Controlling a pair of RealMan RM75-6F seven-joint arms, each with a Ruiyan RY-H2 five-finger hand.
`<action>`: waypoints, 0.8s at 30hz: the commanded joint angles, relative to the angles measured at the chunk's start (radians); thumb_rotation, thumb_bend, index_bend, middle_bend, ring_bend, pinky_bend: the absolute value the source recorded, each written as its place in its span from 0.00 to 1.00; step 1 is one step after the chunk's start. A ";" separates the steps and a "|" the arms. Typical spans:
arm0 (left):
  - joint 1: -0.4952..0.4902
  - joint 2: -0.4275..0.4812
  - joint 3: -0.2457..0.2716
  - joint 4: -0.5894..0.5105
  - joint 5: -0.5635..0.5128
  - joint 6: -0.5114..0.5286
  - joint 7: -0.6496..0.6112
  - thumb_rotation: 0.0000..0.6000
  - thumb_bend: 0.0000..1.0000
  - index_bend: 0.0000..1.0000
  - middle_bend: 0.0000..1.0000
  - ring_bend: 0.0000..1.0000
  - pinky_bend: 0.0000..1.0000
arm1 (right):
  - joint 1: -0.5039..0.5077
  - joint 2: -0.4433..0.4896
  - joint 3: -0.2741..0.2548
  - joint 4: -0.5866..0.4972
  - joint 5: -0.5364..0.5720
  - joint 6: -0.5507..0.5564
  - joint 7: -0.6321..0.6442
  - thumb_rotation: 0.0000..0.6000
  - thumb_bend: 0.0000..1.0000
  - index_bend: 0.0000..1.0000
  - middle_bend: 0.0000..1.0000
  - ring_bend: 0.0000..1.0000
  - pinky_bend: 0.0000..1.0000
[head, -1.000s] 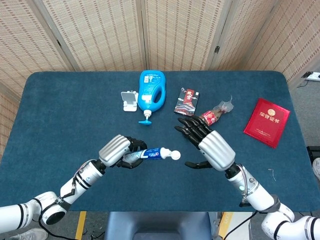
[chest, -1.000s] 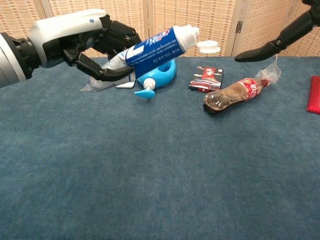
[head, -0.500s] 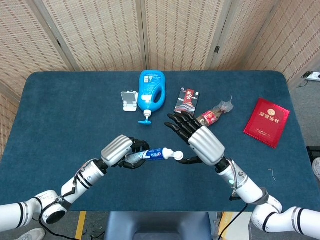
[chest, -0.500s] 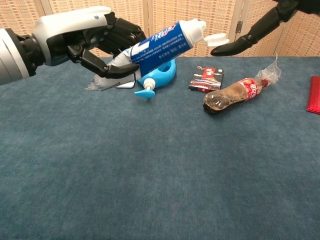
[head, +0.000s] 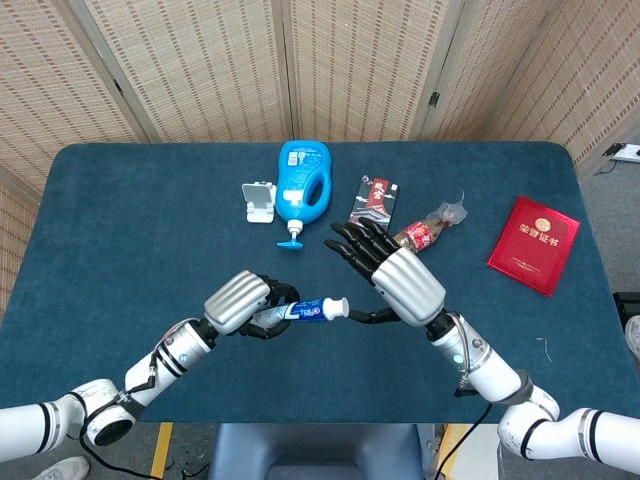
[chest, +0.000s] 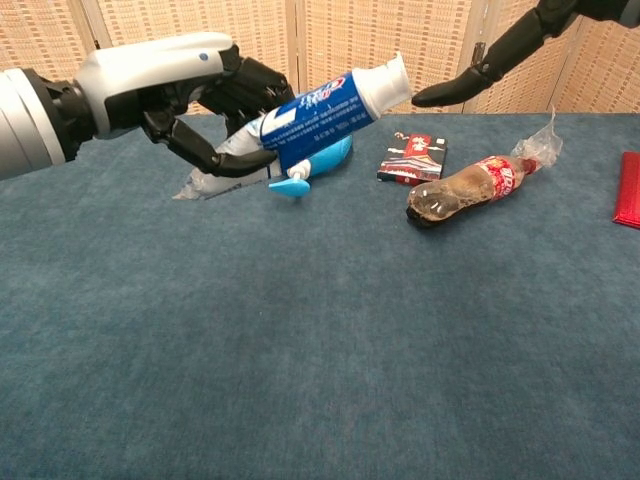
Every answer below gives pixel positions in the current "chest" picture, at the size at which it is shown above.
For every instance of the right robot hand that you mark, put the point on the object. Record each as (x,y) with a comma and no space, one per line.
(510,50)

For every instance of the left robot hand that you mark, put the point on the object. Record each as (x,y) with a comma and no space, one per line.
(150,70)

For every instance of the blue white toothpaste tube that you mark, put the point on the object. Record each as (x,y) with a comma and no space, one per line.
(325,111)

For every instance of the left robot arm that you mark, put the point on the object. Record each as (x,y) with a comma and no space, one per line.
(30,125)

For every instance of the black screen hinge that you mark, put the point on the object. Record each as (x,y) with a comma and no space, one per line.
(100,44)
(477,52)

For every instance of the clear plastic wrap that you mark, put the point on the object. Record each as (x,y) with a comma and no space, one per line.
(542,145)

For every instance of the cola bottle with red label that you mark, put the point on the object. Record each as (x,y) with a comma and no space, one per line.
(450,196)

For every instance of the bamboo folding screen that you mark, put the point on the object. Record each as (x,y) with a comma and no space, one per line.
(350,35)

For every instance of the red certificate booklet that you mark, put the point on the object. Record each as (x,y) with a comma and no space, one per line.
(629,192)

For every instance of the blue pump detergent bottle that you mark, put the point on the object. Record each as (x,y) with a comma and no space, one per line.
(331,157)

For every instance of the blue table cloth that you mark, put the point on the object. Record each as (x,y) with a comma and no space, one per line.
(320,360)

